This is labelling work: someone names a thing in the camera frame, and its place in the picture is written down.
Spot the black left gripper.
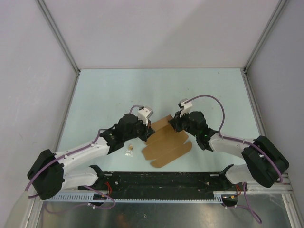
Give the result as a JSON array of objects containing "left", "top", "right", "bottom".
[{"left": 123, "top": 116, "right": 155, "bottom": 142}]

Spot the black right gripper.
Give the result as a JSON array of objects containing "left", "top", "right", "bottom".
[{"left": 168, "top": 109, "right": 198, "bottom": 137}]

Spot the brown cardboard box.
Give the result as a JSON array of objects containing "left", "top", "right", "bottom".
[{"left": 142, "top": 115, "right": 192, "bottom": 168}]

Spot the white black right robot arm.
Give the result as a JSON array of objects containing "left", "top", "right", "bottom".
[{"left": 169, "top": 111, "right": 289, "bottom": 190}]

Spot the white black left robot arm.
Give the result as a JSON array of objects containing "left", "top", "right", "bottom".
[{"left": 26, "top": 109, "right": 155, "bottom": 200}]

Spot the small cardboard scrap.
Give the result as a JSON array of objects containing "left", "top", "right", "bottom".
[{"left": 125, "top": 144, "right": 133, "bottom": 157}]

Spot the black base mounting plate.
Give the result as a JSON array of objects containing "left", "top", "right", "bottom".
[{"left": 93, "top": 171, "right": 243, "bottom": 193}]

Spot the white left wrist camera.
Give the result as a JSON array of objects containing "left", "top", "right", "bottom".
[{"left": 137, "top": 106, "right": 153, "bottom": 126}]

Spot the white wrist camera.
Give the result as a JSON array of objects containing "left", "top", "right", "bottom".
[
  {"left": 178, "top": 98, "right": 193, "bottom": 118},
  {"left": 137, "top": 106, "right": 153, "bottom": 126}
]

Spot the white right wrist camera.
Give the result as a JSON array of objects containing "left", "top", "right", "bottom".
[{"left": 178, "top": 98, "right": 193, "bottom": 118}]

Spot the grey slotted cable duct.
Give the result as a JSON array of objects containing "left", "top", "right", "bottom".
[{"left": 45, "top": 189, "right": 238, "bottom": 204}]

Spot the aluminium front rail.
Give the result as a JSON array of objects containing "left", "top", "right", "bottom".
[{"left": 244, "top": 173, "right": 293, "bottom": 193}]

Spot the aluminium frame post right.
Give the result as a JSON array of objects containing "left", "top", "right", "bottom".
[{"left": 243, "top": 0, "right": 290, "bottom": 73}]

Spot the aluminium frame post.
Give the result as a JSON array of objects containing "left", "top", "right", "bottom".
[
  {"left": 34, "top": 0, "right": 81, "bottom": 76},
  {"left": 243, "top": 0, "right": 290, "bottom": 73}
]

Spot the aluminium frame post left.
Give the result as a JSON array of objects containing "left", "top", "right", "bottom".
[{"left": 34, "top": 0, "right": 81, "bottom": 76}]

